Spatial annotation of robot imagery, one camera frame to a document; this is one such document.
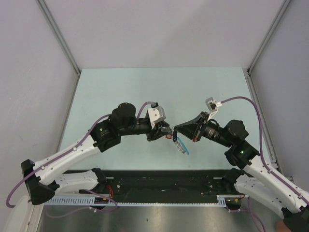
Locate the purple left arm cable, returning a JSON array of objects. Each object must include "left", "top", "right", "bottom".
[{"left": 6, "top": 100, "right": 155, "bottom": 218}]

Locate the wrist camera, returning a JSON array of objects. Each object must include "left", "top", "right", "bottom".
[
  {"left": 205, "top": 97, "right": 222, "bottom": 121},
  {"left": 147, "top": 102, "right": 166, "bottom": 129}
]

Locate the pink cylindrical object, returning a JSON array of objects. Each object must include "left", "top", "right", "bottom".
[{"left": 276, "top": 220, "right": 289, "bottom": 232}]

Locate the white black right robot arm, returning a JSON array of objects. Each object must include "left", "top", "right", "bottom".
[{"left": 174, "top": 112, "right": 309, "bottom": 232}]

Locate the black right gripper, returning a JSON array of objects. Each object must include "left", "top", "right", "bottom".
[{"left": 174, "top": 111, "right": 233, "bottom": 148}]

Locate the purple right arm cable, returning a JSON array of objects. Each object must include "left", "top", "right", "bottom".
[{"left": 218, "top": 96, "right": 309, "bottom": 232}]

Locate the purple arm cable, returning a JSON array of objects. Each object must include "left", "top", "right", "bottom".
[
  {"left": 6, "top": 100, "right": 155, "bottom": 218},
  {"left": 218, "top": 96, "right": 309, "bottom": 232}
]

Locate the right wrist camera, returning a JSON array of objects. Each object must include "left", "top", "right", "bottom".
[{"left": 205, "top": 97, "right": 222, "bottom": 121}]

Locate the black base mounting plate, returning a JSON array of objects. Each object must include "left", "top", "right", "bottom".
[{"left": 62, "top": 170, "right": 242, "bottom": 197}]

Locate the grey slotted cable duct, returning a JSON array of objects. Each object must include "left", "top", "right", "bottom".
[{"left": 45, "top": 194, "right": 244, "bottom": 207}]

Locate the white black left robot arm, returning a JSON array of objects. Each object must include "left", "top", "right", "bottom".
[{"left": 21, "top": 102, "right": 173, "bottom": 205}]

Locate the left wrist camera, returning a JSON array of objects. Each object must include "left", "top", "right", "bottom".
[{"left": 147, "top": 102, "right": 166, "bottom": 129}]

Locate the metal key organizer with rings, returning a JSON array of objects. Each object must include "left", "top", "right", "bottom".
[{"left": 174, "top": 134, "right": 190, "bottom": 155}]

